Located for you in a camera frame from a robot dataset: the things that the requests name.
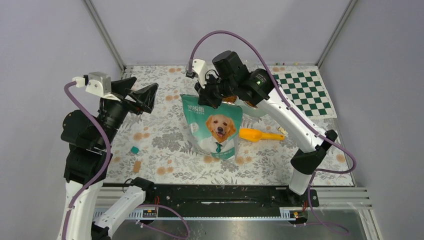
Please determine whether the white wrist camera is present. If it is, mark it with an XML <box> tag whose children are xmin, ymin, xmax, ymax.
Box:
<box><xmin>185</xmin><ymin>59</ymin><xmax>210</xmax><ymax>89</ymax></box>
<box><xmin>72</xmin><ymin>72</ymin><xmax>122</xmax><ymax>102</ymax></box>

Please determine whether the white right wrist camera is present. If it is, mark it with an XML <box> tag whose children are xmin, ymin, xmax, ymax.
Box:
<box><xmin>185</xmin><ymin>59</ymin><xmax>210</xmax><ymax>89</ymax></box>

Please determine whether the white slotted cable duct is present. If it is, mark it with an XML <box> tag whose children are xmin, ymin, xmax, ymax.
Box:
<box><xmin>92</xmin><ymin>207</ymin><xmax>309</xmax><ymax>222</ymax></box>

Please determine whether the green white checkerboard mat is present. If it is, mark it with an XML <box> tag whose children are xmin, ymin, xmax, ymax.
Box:
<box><xmin>273</xmin><ymin>70</ymin><xmax>337</xmax><ymax>120</ymax></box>

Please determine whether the small teal cube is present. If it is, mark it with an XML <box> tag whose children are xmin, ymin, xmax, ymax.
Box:
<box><xmin>130</xmin><ymin>146</ymin><xmax>140</xmax><ymax>155</ymax></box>

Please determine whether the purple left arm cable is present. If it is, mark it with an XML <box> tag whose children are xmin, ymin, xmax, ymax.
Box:
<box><xmin>61</xmin><ymin>81</ymin><xmax>190</xmax><ymax>240</ymax></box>

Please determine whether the small cream crumb piece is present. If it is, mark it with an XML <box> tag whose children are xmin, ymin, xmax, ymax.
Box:
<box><xmin>277</xmin><ymin>126</ymin><xmax>288</xmax><ymax>135</ymax></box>

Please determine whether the small tan wooden block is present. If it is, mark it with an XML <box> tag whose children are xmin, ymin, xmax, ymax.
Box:
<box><xmin>133</xmin><ymin>160</ymin><xmax>142</xmax><ymax>173</ymax></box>

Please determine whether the mint double pet bowl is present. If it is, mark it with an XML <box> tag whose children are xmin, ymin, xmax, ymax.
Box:
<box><xmin>222</xmin><ymin>96</ymin><xmax>266</xmax><ymax>118</ymax></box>

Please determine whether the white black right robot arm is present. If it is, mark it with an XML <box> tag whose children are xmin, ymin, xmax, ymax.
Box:
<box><xmin>186</xmin><ymin>50</ymin><xmax>338</xmax><ymax>206</ymax></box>

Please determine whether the teal pet food bag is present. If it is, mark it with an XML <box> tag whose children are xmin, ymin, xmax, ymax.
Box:
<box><xmin>180</xmin><ymin>94</ymin><xmax>243</xmax><ymax>160</ymax></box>

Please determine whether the yellow plastic scoop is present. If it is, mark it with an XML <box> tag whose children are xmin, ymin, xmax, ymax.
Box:
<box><xmin>239</xmin><ymin>128</ymin><xmax>285</xmax><ymax>142</ymax></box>

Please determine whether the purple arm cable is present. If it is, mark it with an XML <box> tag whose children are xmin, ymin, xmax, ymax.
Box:
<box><xmin>61</xmin><ymin>81</ymin><xmax>190</xmax><ymax>240</ymax></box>
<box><xmin>187</xmin><ymin>30</ymin><xmax>358</xmax><ymax>236</ymax></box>

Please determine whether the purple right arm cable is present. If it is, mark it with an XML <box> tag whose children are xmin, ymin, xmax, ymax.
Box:
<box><xmin>187</xmin><ymin>30</ymin><xmax>358</xmax><ymax>236</ymax></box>

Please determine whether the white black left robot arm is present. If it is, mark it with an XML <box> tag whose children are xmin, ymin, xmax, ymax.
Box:
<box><xmin>57</xmin><ymin>72</ymin><xmax>159</xmax><ymax>240</ymax></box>

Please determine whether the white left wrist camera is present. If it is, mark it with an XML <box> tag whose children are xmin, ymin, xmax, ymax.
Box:
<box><xmin>72</xmin><ymin>72</ymin><xmax>122</xmax><ymax>102</ymax></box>

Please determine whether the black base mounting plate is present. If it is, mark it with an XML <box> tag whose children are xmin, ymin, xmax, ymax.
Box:
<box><xmin>144</xmin><ymin>184</ymin><xmax>320</xmax><ymax>211</ymax></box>

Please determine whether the floral table mat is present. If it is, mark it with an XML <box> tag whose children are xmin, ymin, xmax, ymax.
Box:
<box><xmin>104</xmin><ymin>64</ymin><xmax>355</xmax><ymax>187</ymax></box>

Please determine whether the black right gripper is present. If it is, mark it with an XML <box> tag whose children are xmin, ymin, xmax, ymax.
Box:
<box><xmin>194</xmin><ymin>71</ymin><xmax>237</xmax><ymax>109</ymax></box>

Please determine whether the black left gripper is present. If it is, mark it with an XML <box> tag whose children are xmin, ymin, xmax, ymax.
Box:
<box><xmin>98</xmin><ymin>76</ymin><xmax>159</xmax><ymax>147</ymax></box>

